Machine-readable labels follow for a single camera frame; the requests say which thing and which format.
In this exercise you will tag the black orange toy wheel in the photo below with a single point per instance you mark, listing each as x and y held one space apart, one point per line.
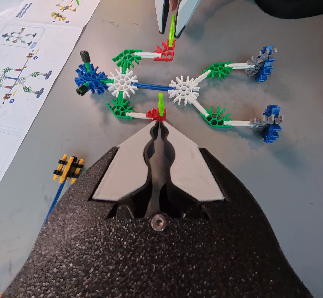
72 166

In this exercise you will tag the multicoloured construction toy model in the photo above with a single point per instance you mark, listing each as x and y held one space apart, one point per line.
87 74

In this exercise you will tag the thin blue toy rod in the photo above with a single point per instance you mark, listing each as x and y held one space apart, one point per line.
56 197

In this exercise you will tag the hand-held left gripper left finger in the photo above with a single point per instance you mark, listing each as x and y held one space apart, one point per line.
121 174

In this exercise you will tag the white instruction sheet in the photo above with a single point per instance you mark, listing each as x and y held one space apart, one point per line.
10 116

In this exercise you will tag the lime green toy rod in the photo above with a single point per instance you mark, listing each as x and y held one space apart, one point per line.
160 105
172 30

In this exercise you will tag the person's right hand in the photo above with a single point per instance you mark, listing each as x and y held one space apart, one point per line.
173 1

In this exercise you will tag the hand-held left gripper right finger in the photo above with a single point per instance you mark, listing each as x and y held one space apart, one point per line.
196 174

